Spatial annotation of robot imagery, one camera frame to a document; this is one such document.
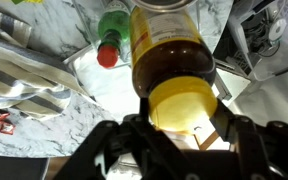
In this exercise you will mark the clear rectangular container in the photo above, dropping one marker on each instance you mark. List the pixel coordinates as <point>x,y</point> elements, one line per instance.
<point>80,53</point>

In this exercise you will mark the clear plastic storage bin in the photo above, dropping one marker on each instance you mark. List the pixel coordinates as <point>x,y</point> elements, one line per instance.
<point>247,20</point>

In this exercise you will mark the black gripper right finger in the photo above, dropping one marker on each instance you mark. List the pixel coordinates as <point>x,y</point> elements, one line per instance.
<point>250,143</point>

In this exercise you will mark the dark shell chair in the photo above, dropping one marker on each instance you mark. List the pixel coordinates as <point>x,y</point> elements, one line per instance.
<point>14,168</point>

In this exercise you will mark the brown bottle yellow cap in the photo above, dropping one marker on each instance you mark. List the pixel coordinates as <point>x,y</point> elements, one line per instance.
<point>170,63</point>

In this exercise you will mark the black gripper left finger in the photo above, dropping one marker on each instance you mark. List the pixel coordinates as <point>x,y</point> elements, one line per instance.
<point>117,143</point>

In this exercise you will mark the green sauce bottle red cap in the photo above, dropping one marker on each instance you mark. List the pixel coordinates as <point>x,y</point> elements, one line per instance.
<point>114,30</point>

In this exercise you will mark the silver compact disc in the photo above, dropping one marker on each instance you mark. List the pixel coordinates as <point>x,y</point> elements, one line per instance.
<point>278,30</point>

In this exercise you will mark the striped grey cloth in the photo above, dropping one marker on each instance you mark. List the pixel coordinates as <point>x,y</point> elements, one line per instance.
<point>24,60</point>

